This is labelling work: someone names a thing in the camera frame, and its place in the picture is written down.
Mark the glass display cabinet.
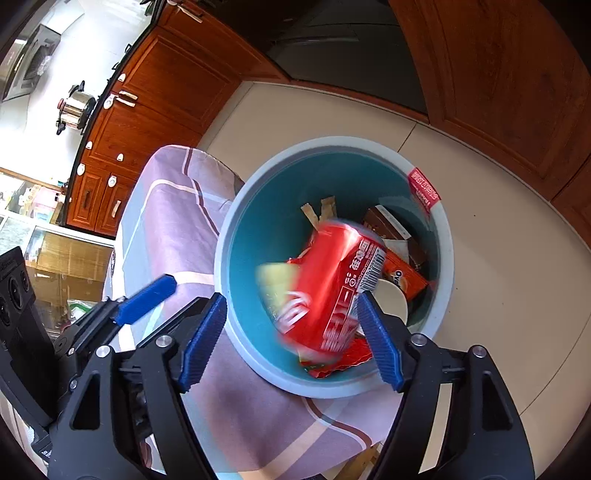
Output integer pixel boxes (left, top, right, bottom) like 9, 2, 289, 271
0, 168, 116, 333

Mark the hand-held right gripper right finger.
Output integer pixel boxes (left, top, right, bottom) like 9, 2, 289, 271
357, 291, 536, 480

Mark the orange snack wrapper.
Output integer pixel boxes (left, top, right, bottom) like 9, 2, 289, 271
381, 247, 430, 303

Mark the yellow-green crumpled wrapper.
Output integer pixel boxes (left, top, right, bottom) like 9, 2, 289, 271
256, 262, 296, 319

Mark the table with checked cloth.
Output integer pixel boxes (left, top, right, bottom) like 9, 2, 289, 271
102, 145, 402, 480

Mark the red plastic bag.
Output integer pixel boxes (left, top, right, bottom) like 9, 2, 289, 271
295, 339, 375, 379

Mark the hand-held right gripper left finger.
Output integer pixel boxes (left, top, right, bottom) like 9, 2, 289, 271
46, 292, 228, 480

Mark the wooden cabinet with doors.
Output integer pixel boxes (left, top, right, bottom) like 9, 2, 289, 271
388, 0, 591, 234

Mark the beige paper scrap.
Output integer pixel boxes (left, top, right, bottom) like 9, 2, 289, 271
300, 196, 338, 227

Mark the brown cardboard box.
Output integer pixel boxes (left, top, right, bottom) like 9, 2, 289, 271
362, 205, 428, 273

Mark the red soda can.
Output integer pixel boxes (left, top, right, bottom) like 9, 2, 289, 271
274, 220, 387, 358

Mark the black built-in oven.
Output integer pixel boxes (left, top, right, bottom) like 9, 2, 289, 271
217, 0, 430, 123

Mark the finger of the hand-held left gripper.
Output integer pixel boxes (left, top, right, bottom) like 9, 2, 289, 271
54, 274, 178, 371

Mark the teal plastic waste bin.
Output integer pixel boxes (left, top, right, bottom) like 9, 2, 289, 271
213, 135, 455, 400

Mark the steel range hood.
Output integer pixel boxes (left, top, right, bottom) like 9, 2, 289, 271
0, 23, 63, 102

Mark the steel cooking pot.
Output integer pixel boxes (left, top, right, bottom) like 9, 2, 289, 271
55, 80, 98, 136

